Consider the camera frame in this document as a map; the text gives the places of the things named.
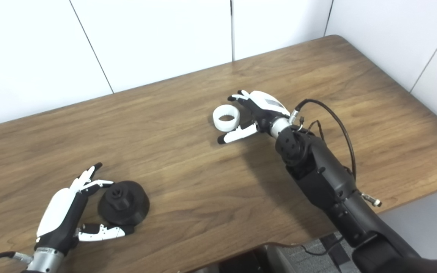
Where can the black robot torso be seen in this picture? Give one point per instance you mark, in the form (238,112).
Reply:
(264,261)

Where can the round black plastic part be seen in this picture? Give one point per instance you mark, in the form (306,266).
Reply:
(133,206)

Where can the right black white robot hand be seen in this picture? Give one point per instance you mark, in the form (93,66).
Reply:
(266,108)

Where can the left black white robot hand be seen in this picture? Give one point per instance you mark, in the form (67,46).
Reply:
(61,212)

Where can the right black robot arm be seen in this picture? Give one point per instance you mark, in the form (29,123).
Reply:
(328,182)

